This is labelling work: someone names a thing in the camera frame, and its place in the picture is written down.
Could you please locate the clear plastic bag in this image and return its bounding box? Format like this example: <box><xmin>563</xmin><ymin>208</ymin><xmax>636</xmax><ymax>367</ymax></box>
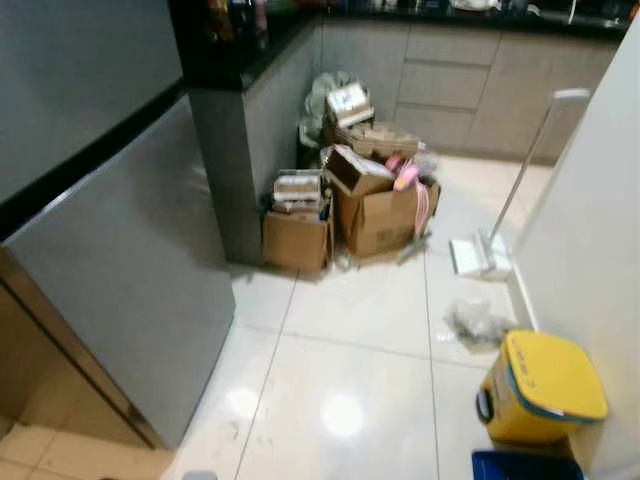
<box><xmin>444</xmin><ymin>297</ymin><xmax>517</xmax><ymax>352</ymax></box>

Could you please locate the taped box white label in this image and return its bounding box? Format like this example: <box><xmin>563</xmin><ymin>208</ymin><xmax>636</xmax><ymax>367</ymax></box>
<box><xmin>325</xmin><ymin>82</ymin><xmax>377</xmax><ymax>127</ymax></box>

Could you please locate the pink strap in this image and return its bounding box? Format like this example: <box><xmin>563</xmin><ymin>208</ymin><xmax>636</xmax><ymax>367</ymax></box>
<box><xmin>413</xmin><ymin>180</ymin><xmax>433</xmax><ymax>239</ymax></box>

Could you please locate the brown paper pulp tray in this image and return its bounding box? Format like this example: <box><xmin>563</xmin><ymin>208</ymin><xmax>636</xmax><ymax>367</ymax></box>
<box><xmin>335</xmin><ymin>120</ymin><xmax>426</xmax><ymax>163</ymax></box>

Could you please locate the open box white label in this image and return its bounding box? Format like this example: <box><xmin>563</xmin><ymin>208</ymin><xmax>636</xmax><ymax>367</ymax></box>
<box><xmin>323</xmin><ymin>145</ymin><xmax>397</xmax><ymax>198</ymax></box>

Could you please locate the grey fridge door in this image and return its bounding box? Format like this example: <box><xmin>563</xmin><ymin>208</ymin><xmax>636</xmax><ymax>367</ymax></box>
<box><xmin>0</xmin><ymin>95</ymin><xmax>237</xmax><ymax>451</ymax></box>

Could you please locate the white floor mop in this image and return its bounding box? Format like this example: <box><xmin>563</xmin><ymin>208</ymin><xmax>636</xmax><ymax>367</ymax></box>
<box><xmin>449</xmin><ymin>88</ymin><xmax>592</xmax><ymax>282</ymax></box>

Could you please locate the small cardboard box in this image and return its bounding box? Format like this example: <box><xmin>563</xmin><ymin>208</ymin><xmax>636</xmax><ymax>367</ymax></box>
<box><xmin>261</xmin><ymin>205</ymin><xmax>334</xmax><ymax>275</ymax></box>

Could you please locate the grey two-door fridge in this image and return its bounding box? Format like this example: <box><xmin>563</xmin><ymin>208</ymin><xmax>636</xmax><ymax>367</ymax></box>
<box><xmin>0</xmin><ymin>0</ymin><xmax>237</xmax><ymax>451</ymax></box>

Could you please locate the yellow lidded bin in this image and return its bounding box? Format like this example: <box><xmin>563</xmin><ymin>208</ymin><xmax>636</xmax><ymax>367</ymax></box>
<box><xmin>476</xmin><ymin>329</ymin><xmax>610</xmax><ymax>447</ymax></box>

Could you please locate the blue container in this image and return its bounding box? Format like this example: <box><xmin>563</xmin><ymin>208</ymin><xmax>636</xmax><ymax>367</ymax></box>
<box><xmin>471</xmin><ymin>450</ymin><xmax>587</xmax><ymax>480</ymax></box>

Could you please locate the egg carton stack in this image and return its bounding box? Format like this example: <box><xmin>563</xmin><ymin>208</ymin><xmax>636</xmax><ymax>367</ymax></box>
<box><xmin>271</xmin><ymin>169</ymin><xmax>330</xmax><ymax>214</ymax></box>

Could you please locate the green plastic bag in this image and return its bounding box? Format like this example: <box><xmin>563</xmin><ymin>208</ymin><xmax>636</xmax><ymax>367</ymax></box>
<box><xmin>297</xmin><ymin>70</ymin><xmax>363</xmax><ymax>153</ymax></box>

